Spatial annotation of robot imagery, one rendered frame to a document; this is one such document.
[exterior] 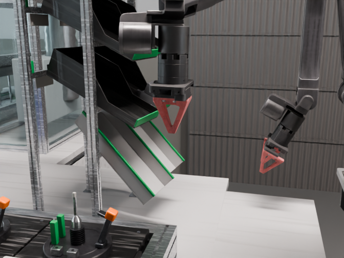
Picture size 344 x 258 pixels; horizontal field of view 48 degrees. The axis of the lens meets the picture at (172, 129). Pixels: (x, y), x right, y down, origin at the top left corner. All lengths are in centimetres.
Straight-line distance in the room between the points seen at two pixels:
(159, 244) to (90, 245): 16
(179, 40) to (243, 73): 280
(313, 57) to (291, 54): 228
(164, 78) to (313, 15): 59
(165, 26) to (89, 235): 47
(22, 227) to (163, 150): 49
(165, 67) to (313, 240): 68
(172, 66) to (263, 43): 278
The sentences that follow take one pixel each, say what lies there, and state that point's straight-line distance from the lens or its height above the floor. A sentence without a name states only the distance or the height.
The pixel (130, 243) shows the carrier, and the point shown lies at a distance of 89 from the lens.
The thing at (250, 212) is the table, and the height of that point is 86.
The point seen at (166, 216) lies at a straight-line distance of 123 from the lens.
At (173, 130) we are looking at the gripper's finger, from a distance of 76.
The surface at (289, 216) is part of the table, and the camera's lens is 128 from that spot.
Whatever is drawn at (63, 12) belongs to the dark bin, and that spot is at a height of 146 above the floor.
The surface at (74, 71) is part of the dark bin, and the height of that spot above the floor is 132.
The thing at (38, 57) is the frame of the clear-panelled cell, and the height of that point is 130.
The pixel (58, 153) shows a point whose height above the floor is 86.
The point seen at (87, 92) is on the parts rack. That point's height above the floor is 127.
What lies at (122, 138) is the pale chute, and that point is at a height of 112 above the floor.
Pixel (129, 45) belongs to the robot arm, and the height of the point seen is 139.
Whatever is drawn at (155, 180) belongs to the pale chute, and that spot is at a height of 101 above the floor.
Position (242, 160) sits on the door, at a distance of 368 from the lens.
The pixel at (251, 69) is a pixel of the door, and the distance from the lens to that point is 349.
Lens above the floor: 143
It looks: 15 degrees down
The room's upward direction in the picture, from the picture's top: straight up
